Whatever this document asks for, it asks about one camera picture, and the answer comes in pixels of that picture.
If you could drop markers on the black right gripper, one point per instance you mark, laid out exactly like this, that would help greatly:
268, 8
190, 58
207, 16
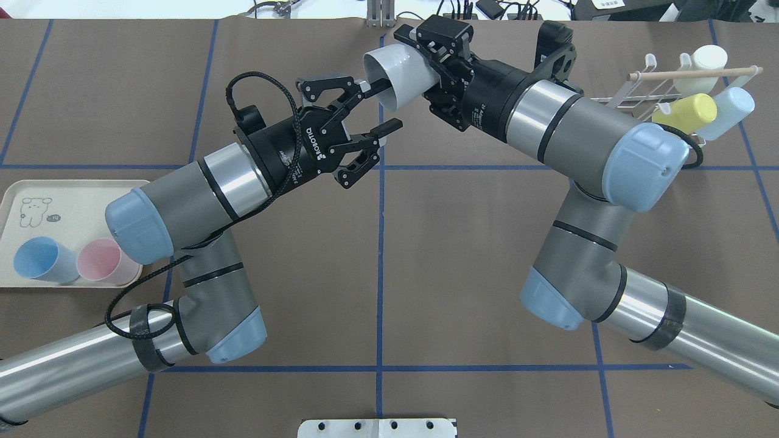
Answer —
492, 98

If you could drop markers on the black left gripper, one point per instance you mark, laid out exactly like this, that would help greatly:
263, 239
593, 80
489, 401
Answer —
281, 157

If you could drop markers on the grey plastic cup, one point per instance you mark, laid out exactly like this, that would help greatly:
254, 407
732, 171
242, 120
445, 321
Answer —
406, 69

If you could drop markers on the yellow plastic cup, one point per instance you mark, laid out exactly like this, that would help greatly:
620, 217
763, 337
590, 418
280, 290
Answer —
688, 114

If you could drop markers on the pale cream plastic cup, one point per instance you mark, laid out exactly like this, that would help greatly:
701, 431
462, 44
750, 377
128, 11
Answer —
706, 58

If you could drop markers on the light blue plastic cup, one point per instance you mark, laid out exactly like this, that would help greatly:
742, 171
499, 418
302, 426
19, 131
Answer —
734, 104

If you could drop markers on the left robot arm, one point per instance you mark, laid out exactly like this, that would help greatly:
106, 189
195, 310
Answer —
201, 302

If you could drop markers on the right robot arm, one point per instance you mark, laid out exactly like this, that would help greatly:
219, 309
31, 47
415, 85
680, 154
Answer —
681, 262

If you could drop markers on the pink plastic cup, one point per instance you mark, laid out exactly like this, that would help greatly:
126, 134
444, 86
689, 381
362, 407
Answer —
103, 261

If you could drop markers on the cream serving tray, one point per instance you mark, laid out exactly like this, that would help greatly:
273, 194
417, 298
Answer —
70, 211

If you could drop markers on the aluminium frame post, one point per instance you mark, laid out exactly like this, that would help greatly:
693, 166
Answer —
381, 13

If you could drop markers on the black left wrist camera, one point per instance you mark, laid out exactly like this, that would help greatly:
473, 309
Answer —
249, 119

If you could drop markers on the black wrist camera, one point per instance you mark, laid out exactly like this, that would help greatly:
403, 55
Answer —
555, 52
249, 119

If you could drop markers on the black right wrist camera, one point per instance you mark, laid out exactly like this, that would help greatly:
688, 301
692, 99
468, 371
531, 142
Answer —
555, 52

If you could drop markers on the white wire cup rack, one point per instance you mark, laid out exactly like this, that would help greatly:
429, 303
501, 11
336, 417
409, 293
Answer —
645, 88

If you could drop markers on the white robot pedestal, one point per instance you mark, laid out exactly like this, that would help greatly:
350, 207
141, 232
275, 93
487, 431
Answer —
398, 427

